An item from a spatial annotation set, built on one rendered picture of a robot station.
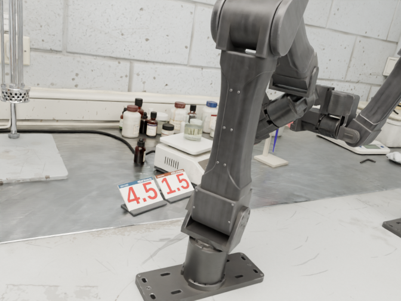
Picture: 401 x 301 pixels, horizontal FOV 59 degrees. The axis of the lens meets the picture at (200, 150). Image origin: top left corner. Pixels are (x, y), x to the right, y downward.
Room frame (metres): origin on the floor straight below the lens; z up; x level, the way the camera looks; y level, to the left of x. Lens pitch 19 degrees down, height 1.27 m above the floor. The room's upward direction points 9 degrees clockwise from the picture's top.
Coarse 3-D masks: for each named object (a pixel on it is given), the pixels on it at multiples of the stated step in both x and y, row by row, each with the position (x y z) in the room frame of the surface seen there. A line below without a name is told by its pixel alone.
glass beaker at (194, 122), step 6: (186, 114) 0.90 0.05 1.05; (192, 114) 0.93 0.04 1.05; (198, 114) 0.93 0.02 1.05; (204, 114) 0.92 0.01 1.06; (186, 120) 0.89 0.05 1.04; (192, 120) 0.88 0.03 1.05; (198, 120) 0.88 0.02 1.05; (204, 120) 0.90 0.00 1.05; (186, 126) 0.89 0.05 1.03; (192, 126) 0.88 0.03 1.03; (198, 126) 0.88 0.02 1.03; (186, 132) 0.89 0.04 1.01; (192, 132) 0.88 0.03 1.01; (198, 132) 0.89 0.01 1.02; (186, 138) 0.89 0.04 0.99; (192, 138) 0.88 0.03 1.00; (198, 138) 0.89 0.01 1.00
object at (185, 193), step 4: (184, 172) 0.80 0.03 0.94; (156, 180) 0.73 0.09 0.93; (160, 184) 0.73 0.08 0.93; (160, 188) 0.74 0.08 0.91; (192, 188) 0.78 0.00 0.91; (164, 192) 0.72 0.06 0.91; (180, 192) 0.75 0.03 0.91; (184, 192) 0.75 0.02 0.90; (188, 192) 0.76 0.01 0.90; (164, 196) 0.72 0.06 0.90; (168, 196) 0.72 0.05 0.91; (172, 196) 0.72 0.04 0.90; (176, 196) 0.73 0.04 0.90; (180, 196) 0.73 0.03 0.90; (184, 196) 0.73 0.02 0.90; (188, 196) 0.74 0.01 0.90; (168, 200) 0.70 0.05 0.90; (172, 200) 0.71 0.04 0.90; (176, 200) 0.71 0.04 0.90
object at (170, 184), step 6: (174, 174) 0.77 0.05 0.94; (180, 174) 0.79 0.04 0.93; (162, 180) 0.74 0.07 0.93; (168, 180) 0.75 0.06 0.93; (174, 180) 0.76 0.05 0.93; (180, 180) 0.77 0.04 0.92; (186, 180) 0.78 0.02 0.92; (162, 186) 0.73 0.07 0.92; (168, 186) 0.74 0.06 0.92; (174, 186) 0.75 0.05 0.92; (180, 186) 0.76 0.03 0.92; (186, 186) 0.77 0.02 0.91; (168, 192) 0.72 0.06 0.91; (174, 192) 0.73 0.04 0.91
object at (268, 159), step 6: (270, 138) 1.11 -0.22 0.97; (264, 150) 1.11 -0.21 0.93; (258, 156) 1.09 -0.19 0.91; (264, 156) 1.10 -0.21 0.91; (270, 156) 1.11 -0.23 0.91; (276, 156) 1.12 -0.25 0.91; (264, 162) 1.06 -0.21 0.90; (270, 162) 1.05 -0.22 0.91; (276, 162) 1.06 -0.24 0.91; (282, 162) 1.07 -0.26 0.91
